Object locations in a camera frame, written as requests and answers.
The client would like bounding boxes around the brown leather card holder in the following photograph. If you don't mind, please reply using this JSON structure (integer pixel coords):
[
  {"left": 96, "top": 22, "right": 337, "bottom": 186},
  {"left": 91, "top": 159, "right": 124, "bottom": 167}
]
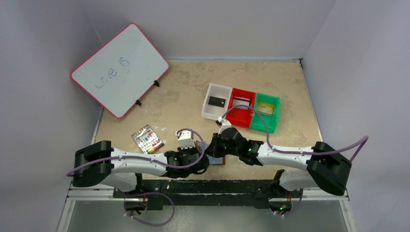
[{"left": 196, "top": 141, "right": 226, "bottom": 165}]

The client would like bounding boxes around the red plastic bin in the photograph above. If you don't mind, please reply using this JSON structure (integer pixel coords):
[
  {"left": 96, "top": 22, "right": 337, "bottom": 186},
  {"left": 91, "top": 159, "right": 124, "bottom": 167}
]
[{"left": 225, "top": 88, "right": 256, "bottom": 128}]

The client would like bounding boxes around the pack of coloured markers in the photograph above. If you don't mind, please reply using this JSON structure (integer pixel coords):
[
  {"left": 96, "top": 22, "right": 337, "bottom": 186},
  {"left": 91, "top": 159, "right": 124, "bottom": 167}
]
[{"left": 131, "top": 125, "right": 165, "bottom": 154}]

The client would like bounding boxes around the white plastic bin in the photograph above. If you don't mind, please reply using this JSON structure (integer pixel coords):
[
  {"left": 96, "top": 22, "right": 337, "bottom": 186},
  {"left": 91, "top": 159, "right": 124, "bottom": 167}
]
[{"left": 201, "top": 83, "right": 233, "bottom": 120}]

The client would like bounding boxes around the green plastic bin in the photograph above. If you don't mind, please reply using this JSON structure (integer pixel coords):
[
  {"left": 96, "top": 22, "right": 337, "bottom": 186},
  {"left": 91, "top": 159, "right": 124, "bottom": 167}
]
[{"left": 249, "top": 93, "right": 280, "bottom": 133}]

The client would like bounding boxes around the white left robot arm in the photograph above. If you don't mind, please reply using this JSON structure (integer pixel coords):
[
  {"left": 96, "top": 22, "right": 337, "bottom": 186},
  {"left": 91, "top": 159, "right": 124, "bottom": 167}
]
[{"left": 67, "top": 141, "right": 209, "bottom": 192}]

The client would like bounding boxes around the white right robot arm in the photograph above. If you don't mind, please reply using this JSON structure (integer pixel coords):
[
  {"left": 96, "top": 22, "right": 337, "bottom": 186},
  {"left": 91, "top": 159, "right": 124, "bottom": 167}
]
[{"left": 205, "top": 128, "right": 352, "bottom": 196}]

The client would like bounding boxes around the silver credit card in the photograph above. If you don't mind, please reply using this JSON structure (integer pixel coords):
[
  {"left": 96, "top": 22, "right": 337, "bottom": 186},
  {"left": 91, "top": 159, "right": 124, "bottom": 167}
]
[{"left": 232, "top": 97, "right": 251, "bottom": 110}]

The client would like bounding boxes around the black credit card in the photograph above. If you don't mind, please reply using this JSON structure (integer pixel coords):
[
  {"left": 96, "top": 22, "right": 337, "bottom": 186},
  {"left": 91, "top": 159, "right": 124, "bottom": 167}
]
[{"left": 207, "top": 96, "right": 226, "bottom": 108}]

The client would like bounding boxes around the gold credit card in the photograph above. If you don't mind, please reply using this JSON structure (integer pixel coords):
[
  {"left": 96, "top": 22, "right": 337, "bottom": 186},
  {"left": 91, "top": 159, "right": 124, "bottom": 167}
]
[{"left": 256, "top": 101, "right": 275, "bottom": 116}]

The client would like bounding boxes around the pink framed whiteboard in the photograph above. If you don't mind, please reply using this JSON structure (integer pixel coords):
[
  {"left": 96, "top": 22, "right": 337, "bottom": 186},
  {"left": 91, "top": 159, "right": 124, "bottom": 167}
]
[{"left": 71, "top": 23, "right": 169, "bottom": 118}]

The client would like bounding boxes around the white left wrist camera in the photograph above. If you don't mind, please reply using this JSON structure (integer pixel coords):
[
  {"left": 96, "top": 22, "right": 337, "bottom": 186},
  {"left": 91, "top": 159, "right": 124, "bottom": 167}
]
[{"left": 176, "top": 130, "right": 196, "bottom": 150}]

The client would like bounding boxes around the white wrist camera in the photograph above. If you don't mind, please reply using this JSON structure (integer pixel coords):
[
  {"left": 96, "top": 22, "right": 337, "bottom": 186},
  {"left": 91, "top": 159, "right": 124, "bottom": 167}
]
[
  {"left": 176, "top": 130, "right": 196, "bottom": 150},
  {"left": 215, "top": 116, "right": 232, "bottom": 134}
]

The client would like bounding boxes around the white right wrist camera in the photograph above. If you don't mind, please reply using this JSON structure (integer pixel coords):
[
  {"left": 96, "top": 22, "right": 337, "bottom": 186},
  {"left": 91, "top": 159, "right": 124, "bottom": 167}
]
[{"left": 215, "top": 116, "right": 232, "bottom": 134}]

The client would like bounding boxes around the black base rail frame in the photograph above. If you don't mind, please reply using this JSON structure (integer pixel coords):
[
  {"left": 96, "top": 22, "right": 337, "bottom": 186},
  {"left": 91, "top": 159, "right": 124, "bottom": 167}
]
[{"left": 65, "top": 170, "right": 350, "bottom": 211}]

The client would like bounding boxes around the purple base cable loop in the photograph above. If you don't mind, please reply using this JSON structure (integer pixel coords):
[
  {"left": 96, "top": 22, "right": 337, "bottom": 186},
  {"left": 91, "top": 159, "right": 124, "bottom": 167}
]
[{"left": 123, "top": 192, "right": 176, "bottom": 227}]

